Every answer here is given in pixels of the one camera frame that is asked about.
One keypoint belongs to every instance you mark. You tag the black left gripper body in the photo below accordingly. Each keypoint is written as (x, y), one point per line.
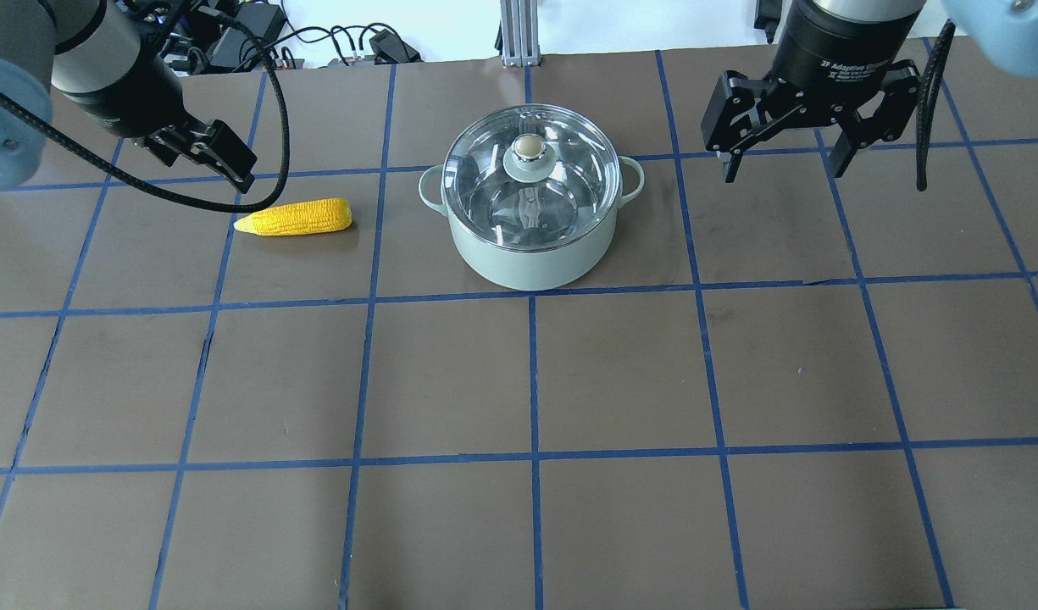
(142, 100)

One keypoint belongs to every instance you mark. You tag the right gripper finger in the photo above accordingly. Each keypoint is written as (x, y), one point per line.
(899, 97)
(739, 116)

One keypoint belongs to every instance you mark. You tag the pale green cooking pot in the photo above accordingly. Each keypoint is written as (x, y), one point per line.
(534, 272)

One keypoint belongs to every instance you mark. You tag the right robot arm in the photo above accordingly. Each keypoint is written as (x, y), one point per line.
(1005, 31)

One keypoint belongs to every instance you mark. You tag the yellow corn cob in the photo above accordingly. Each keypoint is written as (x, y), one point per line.
(324, 215)

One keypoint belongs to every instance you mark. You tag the aluminium frame post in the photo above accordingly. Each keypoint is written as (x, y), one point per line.
(519, 44)

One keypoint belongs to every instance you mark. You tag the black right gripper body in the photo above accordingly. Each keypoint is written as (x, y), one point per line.
(830, 49)

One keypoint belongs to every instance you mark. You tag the glass pot lid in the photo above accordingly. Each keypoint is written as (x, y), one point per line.
(531, 178)

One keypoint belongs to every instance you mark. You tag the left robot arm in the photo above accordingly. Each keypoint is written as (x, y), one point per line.
(93, 54)

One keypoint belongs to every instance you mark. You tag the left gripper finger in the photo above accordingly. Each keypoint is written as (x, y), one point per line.
(168, 149)
(216, 146)

